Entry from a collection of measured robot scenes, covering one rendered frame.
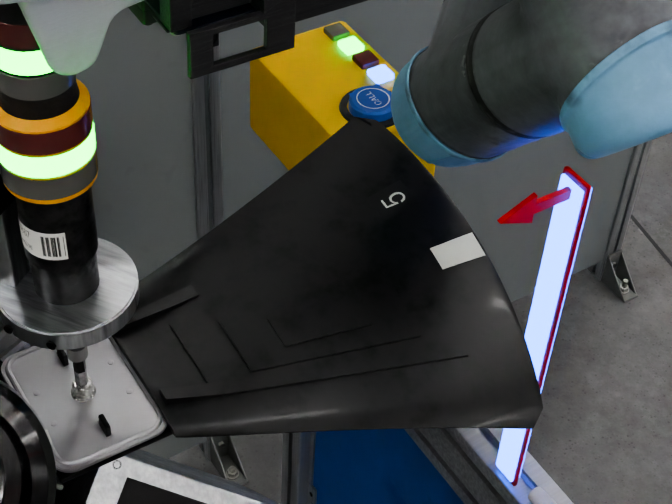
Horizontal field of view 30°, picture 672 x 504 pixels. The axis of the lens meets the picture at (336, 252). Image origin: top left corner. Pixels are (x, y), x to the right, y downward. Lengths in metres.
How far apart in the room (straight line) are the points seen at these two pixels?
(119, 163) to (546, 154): 0.80
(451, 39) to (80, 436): 0.30
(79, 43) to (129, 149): 1.08
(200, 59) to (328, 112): 0.52
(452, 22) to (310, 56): 0.40
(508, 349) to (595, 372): 1.57
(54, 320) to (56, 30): 0.17
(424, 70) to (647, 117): 0.17
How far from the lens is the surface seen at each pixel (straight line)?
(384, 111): 1.04
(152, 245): 1.71
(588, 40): 0.60
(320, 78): 1.09
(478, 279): 0.77
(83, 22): 0.51
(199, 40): 0.54
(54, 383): 0.71
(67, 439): 0.68
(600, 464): 2.20
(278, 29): 0.56
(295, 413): 0.69
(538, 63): 0.63
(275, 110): 1.11
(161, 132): 1.60
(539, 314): 0.92
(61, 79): 0.54
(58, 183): 0.56
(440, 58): 0.71
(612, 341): 2.39
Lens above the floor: 1.72
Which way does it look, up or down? 44 degrees down
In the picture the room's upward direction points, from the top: 4 degrees clockwise
